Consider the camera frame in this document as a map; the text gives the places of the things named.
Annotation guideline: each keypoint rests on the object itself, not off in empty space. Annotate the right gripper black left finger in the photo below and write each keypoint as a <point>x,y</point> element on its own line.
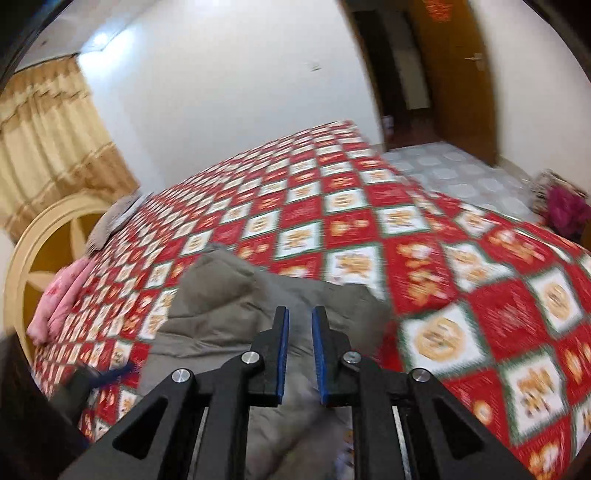
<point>194,426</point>

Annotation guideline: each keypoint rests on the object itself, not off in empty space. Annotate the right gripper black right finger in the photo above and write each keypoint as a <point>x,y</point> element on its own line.
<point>405,425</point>

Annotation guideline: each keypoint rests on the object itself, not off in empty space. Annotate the grey padded jacket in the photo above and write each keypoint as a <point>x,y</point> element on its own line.
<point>220,304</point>

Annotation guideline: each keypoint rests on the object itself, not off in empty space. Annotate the clothes pile on floor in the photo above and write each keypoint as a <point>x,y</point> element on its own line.
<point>564,207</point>

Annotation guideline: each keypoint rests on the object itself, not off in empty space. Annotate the pink folded blanket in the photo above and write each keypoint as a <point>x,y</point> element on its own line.
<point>57,301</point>

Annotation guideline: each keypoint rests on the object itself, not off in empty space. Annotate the red patchwork bear quilt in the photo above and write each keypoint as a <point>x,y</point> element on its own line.
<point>496,307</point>

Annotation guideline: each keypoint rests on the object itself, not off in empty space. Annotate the cream wooden headboard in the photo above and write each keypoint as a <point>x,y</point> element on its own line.
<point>53,240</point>

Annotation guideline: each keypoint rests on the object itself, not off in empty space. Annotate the striped grey pillow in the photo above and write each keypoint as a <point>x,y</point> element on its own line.
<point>113,220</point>

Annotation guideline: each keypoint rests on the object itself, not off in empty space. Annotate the beige patterned curtain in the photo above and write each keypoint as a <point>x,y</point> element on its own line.
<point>54,144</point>

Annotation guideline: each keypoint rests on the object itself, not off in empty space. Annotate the brown wooden door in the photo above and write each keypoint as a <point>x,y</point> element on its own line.
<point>461,90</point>

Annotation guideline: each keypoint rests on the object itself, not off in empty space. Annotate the red door decoration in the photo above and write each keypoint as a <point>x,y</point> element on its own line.
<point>439,10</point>

